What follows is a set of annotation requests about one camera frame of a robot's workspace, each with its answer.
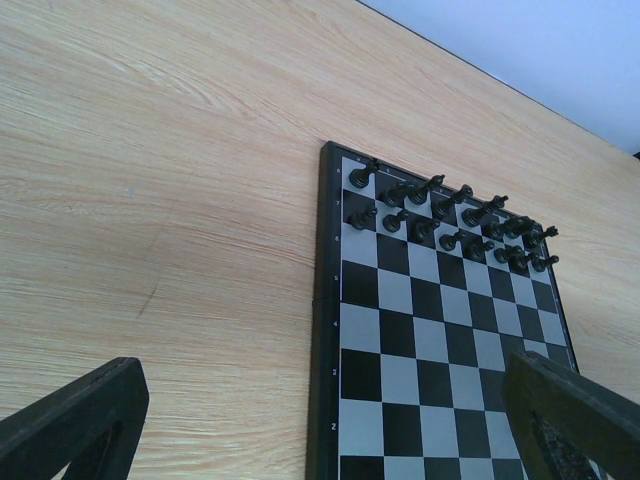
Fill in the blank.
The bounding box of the black and silver chessboard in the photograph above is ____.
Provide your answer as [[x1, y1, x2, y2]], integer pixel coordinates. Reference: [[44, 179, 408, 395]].
[[306, 142, 576, 479]]

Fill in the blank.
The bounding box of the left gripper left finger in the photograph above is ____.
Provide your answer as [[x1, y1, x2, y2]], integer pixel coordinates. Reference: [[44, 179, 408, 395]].
[[1, 357, 149, 479]]

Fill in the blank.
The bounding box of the black rook far right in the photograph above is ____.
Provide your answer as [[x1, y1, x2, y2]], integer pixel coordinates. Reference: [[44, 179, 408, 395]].
[[523, 226, 559, 249]]

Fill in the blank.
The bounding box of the black knight right side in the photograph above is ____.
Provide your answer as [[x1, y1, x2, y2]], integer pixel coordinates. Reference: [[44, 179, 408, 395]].
[[504, 216, 536, 239]]

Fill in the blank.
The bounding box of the black queen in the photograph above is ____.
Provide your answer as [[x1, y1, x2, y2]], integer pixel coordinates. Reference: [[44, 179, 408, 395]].
[[431, 184, 473, 220]]

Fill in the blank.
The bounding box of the black bishop back row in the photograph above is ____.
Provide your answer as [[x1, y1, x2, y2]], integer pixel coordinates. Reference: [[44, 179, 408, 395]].
[[408, 174, 445, 205]]

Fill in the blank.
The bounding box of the black knight back row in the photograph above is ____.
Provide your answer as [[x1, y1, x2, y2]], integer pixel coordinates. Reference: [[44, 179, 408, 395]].
[[380, 181, 415, 208]]

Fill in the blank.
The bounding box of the black bishop right side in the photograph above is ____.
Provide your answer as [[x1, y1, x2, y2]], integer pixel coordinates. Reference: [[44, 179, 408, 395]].
[[483, 218, 519, 241]]

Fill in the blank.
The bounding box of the black king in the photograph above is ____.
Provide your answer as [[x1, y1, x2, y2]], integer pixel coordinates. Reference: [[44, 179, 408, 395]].
[[462, 195, 509, 227]]

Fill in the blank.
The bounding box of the black rook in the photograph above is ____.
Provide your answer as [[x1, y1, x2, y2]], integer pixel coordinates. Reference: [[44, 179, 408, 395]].
[[349, 159, 380, 189], [523, 226, 559, 249]]

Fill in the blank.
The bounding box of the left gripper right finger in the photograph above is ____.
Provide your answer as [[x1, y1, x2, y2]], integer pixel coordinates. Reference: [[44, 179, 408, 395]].
[[502, 351, 639, 479]]

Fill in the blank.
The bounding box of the black pawn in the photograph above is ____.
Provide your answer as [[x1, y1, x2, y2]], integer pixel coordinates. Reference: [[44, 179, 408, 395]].
[[348, 205, 378, 230], [464, 239, 495, 262], [439, 230, 467, 251], [410, 219, 441, 244], [382, 209, 409, 233], [531, 255, 559, 273], [493, 245, 523, 264], [509, 252, 539, 274]]

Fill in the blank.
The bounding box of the black rook far left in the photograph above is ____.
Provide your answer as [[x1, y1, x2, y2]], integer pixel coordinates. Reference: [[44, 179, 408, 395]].
[[349, 159, 380, 189]]

